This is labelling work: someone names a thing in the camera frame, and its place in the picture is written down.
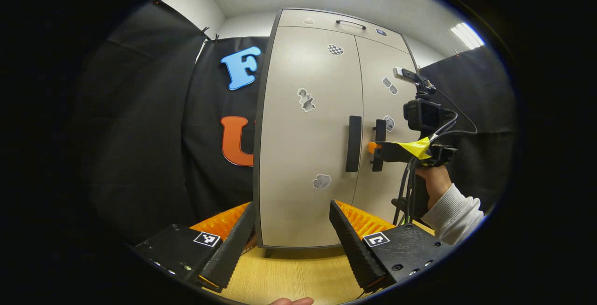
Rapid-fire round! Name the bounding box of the black backdrop cloth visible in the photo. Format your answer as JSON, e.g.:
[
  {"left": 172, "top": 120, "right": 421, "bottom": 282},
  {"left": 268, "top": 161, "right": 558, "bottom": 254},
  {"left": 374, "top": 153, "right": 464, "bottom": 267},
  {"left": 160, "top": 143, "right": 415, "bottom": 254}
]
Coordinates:
[
  {"left": 75, "top": 0, "right": 269, "bottom": 245},
  {"left": 417, "top": 44, "right": 516, "bottom": 212}
]

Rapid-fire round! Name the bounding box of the black door handle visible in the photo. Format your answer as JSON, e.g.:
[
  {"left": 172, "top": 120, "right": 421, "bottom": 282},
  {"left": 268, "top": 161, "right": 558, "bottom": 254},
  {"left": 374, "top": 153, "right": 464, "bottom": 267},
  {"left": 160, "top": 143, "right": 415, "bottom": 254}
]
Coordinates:
[
  {"left": 372, "top": 119, "right": 387, "bottom": 172},
  {"left": 346, "top": 116, "right": 362, "bottom": 173}
]

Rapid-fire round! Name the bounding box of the beige cabinet door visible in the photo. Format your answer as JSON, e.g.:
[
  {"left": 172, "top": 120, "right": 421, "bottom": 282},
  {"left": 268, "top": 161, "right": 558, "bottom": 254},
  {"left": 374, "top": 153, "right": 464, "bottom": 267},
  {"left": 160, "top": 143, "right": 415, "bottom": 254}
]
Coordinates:
[
  {"left": 259, "top": 26, "right": 364, "bottom": 248},
  {"left": 352, "top": 36, "right": 420, "bottom": 224}
]

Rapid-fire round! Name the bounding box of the black cable bundle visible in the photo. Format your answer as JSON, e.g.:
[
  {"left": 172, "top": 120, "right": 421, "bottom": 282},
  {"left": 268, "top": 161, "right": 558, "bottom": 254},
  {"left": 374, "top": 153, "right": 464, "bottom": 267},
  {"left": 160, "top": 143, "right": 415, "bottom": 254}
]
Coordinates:
[{"left": 393, "top": 156, "right": 420, "bottom": 225}]

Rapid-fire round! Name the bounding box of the beige cabinet drawer front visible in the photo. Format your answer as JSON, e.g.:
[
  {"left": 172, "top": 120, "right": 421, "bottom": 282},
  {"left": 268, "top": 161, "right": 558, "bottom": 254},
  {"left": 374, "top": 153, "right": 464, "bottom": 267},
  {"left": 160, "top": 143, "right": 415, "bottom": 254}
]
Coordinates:
[{"left": 278, "top": 9, "right": 410, "bottom": 54}]

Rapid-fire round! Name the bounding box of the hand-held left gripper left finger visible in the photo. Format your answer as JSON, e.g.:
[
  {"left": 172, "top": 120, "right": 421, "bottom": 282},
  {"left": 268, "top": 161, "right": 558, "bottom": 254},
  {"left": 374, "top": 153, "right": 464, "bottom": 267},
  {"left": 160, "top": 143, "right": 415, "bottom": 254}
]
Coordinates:
[{"left": 131, "top": 201, "right": 257, "bottom": 291}]

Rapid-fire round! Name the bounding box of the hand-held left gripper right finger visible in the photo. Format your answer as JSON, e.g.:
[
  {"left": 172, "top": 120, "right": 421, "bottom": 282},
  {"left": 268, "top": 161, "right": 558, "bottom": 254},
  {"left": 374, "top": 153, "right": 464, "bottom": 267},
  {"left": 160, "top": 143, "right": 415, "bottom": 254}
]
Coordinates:
[{"left": 329, "top": 200, "right": 455, "bottom": 294}]

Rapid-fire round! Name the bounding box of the beige double-door shoe cabinet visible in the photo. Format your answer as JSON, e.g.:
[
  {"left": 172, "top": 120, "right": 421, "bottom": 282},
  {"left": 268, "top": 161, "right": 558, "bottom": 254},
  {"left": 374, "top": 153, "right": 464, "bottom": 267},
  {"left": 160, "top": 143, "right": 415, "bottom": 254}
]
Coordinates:
[{"left": 253, "top": 8, "right": 420, "bottom": 256}]

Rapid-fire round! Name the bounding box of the small ceiling light panel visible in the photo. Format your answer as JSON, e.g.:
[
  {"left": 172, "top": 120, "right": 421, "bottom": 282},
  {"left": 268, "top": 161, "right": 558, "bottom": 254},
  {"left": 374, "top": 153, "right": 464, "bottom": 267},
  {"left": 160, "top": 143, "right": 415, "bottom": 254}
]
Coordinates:
[{"left": 450, "top": 22, "right": 485, "bottom": 50}]

